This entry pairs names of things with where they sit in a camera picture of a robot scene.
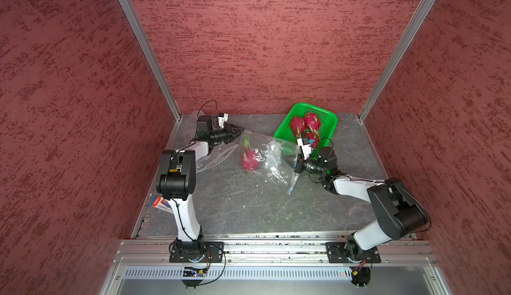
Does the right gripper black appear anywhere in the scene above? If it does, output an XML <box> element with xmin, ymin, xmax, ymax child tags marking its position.
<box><xmin>283</xmin><ymin>153</ymin><xmax>326</xmax><ymax>176</ymax></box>

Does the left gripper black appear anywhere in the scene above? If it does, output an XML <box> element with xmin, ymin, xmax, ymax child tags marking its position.
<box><xmin>209</xmin><ymin>122</ymin><xmax>245</xmax><ymax>143</ymax></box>

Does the clear zip-top bag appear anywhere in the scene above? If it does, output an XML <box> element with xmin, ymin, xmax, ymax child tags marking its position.
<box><xmin>235</xmin><ymin>131</ymin><xmax>299</xmax><ymax>195</ymax></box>
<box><xmin>185</xmin><ymin>110</ymin><xmax>237</xmax><ymax>173</ymax></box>

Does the bag dragon fruit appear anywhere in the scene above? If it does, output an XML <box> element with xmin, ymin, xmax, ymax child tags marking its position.
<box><xmin>306</xmin><ymin>132</ymin><xmax>321</xmax><ymax>150</ymax></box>
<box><xmin>241</xmin><ymin>136</ymin><xmax>264</xmax><ymax>172</ymax></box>

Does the clear zip-top bag front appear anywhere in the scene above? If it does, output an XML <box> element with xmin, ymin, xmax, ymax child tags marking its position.
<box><xmin>185</xmin><ymin>110</ymin><xmax>237</xmax><ymax>173</ymax></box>

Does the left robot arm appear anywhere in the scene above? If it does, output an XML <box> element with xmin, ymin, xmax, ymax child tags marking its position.
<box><xmin>153</xmin><ymin>113</ymin><xmax>244</xmax><ymax>263</ymax></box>

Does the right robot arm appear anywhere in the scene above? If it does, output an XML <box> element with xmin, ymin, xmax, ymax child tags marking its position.
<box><xmin>294</xmin><ymin>147</ymin><xmax>431</xmax><ymax>263</ymax></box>

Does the green plastic basket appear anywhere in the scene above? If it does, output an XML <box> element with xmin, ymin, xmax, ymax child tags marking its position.
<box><xmin>274</xmin><ymin>103</ymin><xmax>338</xmax><ymax>158</ymax></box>

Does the left corner aluminium profile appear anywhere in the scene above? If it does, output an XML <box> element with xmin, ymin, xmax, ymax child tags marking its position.
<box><xmin>106</xmin><ymin>0</ymin><xmax>183</xmax><ymax>123</ymax></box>

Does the corner aluminium profile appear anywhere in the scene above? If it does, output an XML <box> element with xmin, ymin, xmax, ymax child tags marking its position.
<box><xmin>106</xmin><ymin>0</ymin><xmax>183</xmax><ymax>123</ymax></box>
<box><xmin>358</xmin><ymin>0</ymin><xmax>436</xmax><ymax>124</ymax></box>

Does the right corner aluminium profile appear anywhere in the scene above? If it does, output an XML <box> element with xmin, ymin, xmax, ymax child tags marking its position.
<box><xmin>358</xmin><ymin>0</ymin><xmax>436</xmax><ymax>124</ymax></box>

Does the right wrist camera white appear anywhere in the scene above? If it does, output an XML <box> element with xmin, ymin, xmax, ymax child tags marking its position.
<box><xmin>297</xmin><ymin>137</ymin><xmax>314</xmax><ymax>159</ymax></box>

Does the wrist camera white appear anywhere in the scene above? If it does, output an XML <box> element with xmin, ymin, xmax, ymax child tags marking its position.
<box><xmin>297</xmin><ymin>137</ymin><xmax>314</xmax><ymax>159</ymax></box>
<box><xmin>216</xmin><ymin>113</ymin><xmax>228</xmax><ymax>129</ymax></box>

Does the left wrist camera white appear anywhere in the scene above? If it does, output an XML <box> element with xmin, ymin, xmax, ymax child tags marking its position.
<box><xmin>216</xmin><ymin>113</ymin><xmax>228</xmax><ymax>129</ymax></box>

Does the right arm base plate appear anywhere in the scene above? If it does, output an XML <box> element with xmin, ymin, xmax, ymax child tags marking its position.
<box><xmin>325</xmin><ymin>241</ymin><xmax>381</xmax><ymax>264</ymax></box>

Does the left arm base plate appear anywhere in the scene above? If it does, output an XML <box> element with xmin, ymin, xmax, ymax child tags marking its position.
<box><xmin>169</xmin><ymin>240</ymin><xmax>225</xmax><ymax>264</ymax></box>

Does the aluminium rail frame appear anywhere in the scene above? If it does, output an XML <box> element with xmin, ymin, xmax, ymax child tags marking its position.
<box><xmin>100</xmin><ymin>231</ymin><xmax>451</xmax><ymax>294</ymax></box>

